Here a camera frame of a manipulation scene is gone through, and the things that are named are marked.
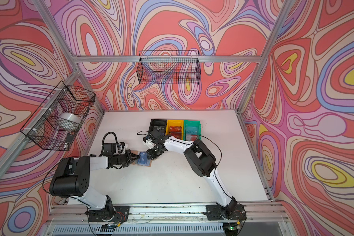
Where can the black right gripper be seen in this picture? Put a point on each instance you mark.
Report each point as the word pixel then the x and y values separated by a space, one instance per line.
pixel 151 155

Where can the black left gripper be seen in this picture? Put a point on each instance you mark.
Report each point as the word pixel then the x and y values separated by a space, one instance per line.
pixel 128 160

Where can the tan leather card holder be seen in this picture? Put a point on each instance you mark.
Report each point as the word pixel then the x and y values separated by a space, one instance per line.
pixel 136 152

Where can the blue VIP credit card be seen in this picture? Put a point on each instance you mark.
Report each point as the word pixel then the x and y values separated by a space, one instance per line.
pixel 143 160

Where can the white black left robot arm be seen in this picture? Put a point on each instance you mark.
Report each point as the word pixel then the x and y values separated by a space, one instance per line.
pixel 72 178

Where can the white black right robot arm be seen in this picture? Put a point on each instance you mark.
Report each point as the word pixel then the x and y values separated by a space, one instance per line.
pixel 201 160

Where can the red cards in yellow bin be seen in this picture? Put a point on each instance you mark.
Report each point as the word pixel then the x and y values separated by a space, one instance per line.
pixel 176 131

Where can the black plastic bin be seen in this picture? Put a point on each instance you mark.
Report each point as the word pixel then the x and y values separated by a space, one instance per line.
pixel 160 125

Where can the yellow plastic bin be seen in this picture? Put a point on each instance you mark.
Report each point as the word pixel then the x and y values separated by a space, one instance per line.
pixel 175 123

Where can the green plastic bin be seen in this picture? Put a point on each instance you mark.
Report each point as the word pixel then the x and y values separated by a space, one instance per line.
pixel 192 130

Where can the white roll in basket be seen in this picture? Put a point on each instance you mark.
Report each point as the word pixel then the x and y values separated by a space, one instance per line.
pixel 68 122

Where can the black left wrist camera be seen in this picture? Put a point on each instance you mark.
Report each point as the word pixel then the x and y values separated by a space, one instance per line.
pixel 109 149

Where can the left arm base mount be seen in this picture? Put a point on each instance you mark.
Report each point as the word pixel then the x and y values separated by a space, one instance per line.
pixel 107 213

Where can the black wire basket back wall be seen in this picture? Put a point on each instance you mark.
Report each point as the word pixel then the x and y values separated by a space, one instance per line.
pixel 180 67

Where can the black wire basket wall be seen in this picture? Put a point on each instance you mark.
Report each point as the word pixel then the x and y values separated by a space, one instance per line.
pixel 66 108
pixel 180 67

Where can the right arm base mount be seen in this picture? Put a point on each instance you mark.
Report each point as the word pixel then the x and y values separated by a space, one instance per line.
pixel 217 212

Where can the black wire basket left wall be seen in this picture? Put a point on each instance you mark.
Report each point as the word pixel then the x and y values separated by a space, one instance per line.
pixel 66 108

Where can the front aluminium rail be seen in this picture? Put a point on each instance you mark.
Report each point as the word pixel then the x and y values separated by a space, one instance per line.
pixel 199 212

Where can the aluminium frame post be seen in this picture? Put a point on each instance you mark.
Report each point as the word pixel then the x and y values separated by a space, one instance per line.
pixel 280 20

